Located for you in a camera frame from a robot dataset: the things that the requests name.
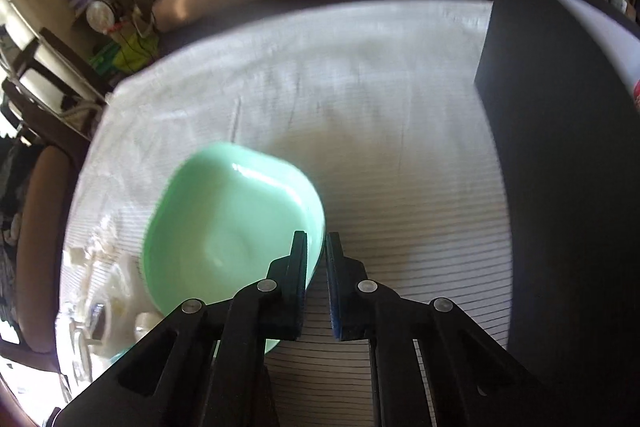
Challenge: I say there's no green plastic bowl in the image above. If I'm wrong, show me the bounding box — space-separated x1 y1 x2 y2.
141 141 327 356

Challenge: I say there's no black open storage box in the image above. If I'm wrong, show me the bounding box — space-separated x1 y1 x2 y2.
473 0 640 377

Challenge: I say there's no white striped tablecloth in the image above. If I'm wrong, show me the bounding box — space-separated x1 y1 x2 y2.
58 0 512 374

